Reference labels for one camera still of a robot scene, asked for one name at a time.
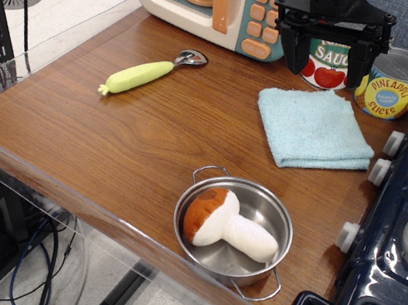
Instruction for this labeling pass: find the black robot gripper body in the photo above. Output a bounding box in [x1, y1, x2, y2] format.
[275, 0, 397, 52]

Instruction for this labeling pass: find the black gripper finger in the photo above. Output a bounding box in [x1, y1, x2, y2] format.
[279, 20, 311, 75]
[347, 40, 378, 90]

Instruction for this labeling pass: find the green handled metal spoon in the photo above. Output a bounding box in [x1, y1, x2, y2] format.
[98, 49, 208, 96]

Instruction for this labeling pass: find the toy microwave oven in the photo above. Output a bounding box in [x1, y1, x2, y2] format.
[139, 0, 283, 62]

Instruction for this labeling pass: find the stainless steel pot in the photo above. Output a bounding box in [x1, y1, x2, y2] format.
[173, 168, 294, 302]

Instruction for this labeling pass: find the tomato sauce can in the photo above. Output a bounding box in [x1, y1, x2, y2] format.
[301, 39, 350, 90]

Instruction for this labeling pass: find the pineapple slices can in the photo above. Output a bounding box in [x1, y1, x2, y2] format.
[354, 47, 408, 120]

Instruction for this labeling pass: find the light blue folded towel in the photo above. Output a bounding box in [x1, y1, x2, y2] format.
[257, 87, 374, 171]

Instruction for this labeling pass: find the plush mushroom toy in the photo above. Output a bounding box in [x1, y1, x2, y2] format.
[183, 187, 279, 263]

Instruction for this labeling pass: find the black table leg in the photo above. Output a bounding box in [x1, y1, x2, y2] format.
[98, 262, 158, 305]

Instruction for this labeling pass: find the blue cable under table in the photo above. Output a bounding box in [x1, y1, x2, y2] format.
[5, 208, 66, 305]

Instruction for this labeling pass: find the black cable under table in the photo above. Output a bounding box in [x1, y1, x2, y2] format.
[0, 200, 81, 305]

